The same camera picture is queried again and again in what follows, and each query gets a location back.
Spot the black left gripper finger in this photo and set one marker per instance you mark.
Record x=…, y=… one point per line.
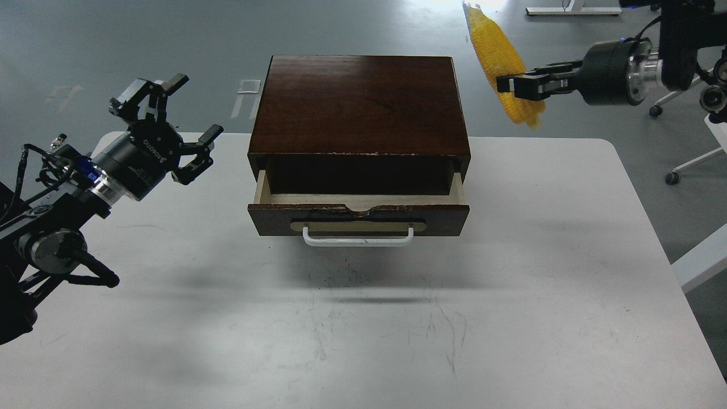
x=201, y=151
x=144, y=102

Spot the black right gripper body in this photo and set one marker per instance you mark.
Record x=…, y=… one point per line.
x=609, y=73

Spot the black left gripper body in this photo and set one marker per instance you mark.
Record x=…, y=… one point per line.
x=140, y=158

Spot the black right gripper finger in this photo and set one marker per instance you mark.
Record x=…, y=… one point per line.
x=559, y=69
x=536, y=86

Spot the yellow corn cob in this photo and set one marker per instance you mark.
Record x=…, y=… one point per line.
x=498, y=58

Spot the wooden drawer with white handle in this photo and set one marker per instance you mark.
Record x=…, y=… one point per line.
x=358, y=220

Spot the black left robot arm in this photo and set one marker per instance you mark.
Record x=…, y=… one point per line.
x=59, y=189

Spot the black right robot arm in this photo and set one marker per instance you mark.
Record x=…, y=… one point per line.
x=685, y=28

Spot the dark wooden drawer cabinet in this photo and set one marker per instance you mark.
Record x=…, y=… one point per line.
x=360, y=124

